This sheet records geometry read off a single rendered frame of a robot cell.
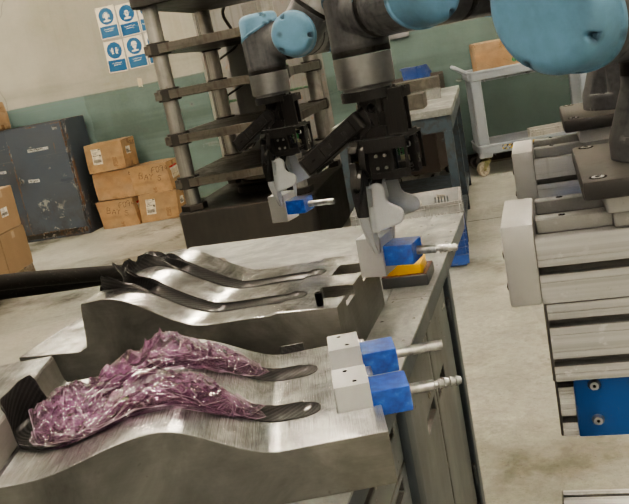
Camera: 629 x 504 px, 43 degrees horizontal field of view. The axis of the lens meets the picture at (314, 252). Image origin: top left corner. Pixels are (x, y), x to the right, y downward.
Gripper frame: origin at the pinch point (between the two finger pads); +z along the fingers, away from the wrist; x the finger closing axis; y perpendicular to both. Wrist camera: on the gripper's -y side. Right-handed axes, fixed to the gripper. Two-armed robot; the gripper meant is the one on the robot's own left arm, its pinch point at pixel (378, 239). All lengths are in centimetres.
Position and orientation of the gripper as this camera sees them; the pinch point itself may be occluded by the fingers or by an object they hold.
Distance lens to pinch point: 109.2
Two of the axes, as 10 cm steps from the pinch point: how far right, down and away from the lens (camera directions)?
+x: 4.0, -2.9, 8.7
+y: 8.9, -0.7, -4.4
